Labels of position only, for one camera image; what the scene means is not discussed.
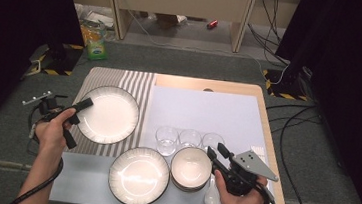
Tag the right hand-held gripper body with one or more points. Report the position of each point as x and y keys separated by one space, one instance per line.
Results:
x=250 y=165

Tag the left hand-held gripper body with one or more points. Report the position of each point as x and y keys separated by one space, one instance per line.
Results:
x=48 y=107

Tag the white plate dark rim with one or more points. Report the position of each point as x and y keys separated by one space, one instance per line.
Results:
x=110 y=115
x=138 y=178

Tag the person's left hand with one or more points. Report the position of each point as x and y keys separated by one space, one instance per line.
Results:
x=52 y=133

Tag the clear drinking glass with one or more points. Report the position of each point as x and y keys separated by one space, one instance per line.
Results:
x=210 y=140
x=166 y=140
x=190 y=138

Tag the white ceramic spoon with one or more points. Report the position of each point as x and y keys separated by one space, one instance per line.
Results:
x=211 y=198

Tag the white table sheet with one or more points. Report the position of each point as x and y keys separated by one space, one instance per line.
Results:
x=201 y=114

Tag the black stand base hazard tape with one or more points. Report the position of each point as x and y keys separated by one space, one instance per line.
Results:
x=55 y=60
x=284 y=83

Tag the green packet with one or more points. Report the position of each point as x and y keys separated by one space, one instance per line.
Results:
x=96 y=52

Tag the striped woven placemat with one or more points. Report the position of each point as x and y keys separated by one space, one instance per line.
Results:
x=137 y=81

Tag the clear plastic bag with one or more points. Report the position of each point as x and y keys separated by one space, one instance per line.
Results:
x=96 y=17

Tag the black curtain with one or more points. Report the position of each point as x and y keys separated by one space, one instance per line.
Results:
x=356 y=65
x=16 y=16

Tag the cardboard box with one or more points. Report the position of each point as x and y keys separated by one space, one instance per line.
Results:
x=168 y=20

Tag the small red object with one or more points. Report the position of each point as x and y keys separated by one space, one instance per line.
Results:
x=212 y=24

